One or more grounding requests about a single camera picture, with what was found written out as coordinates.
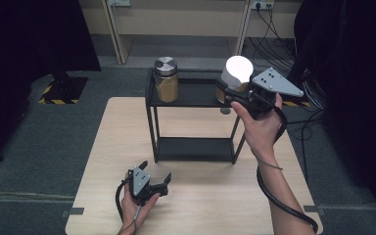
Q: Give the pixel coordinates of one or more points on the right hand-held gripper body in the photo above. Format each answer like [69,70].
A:
[272,81]

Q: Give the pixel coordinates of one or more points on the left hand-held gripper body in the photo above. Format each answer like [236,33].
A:
[141,181]

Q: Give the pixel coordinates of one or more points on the jar with white lid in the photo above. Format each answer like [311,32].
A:
[239,70]

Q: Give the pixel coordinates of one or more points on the black two-tier metal rack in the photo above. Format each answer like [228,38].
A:
[196,148]

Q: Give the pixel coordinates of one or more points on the glass jar with metal lid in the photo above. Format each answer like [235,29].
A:
[166,84]

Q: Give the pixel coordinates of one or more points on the person's left hand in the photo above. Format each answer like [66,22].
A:
[133,213]

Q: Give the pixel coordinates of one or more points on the person's right hand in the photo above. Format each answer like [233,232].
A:
[262,133]

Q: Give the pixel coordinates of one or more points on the round dark table grommet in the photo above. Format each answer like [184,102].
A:
[225,111]

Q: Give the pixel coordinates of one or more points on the black stand base striped tape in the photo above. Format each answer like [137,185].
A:
[292,102]
[63,89]

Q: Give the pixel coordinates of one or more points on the dark floor tape patch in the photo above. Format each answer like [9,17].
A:
[73,211]

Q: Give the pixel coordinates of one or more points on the black curtain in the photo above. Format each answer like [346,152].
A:
[19,65]
[359,98]

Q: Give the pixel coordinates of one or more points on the white wall socket with plugs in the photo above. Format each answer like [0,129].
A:
[262,4]

